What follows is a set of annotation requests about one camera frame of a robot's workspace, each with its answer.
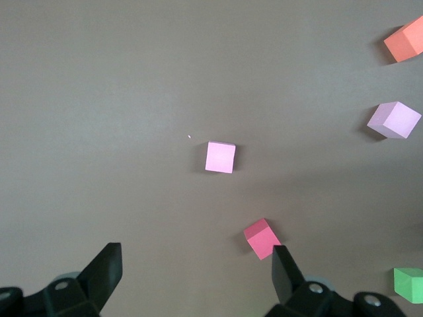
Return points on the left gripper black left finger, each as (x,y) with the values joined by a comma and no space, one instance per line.
(99,280)

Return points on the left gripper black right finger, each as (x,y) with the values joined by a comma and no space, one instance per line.
(291,280)

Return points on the dark pink foam cube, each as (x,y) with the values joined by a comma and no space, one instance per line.
(261,239)

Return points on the pale lilac pink foam cube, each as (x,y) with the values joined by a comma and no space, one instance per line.
(396,120)

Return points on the green foam cube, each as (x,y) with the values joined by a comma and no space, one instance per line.
(409,284)

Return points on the orange foam cube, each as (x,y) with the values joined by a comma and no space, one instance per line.
(406,39)

